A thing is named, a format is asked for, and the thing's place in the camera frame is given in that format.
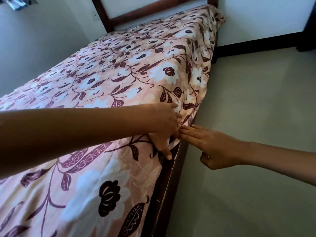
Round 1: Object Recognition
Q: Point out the person's right forearm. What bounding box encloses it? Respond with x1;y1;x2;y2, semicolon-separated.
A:
243;142;316;187

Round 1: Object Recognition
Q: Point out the person's left hand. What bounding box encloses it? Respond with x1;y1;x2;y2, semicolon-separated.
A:
147;102;183;161

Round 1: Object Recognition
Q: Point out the person's left forearm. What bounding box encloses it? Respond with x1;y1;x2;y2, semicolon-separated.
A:
0;103;158;180

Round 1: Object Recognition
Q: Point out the dark wooden bed frame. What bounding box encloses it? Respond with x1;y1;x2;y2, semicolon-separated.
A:
90;0;219;237

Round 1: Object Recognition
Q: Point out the pink floral bed sheet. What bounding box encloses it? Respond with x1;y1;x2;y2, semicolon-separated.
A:
0;3;226;237

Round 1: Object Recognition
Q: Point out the person's right hand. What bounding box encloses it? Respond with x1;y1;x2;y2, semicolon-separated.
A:
177;124;250;171

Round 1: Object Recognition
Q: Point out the black framed white daybed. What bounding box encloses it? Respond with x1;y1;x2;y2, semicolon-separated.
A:
296;0;316;52

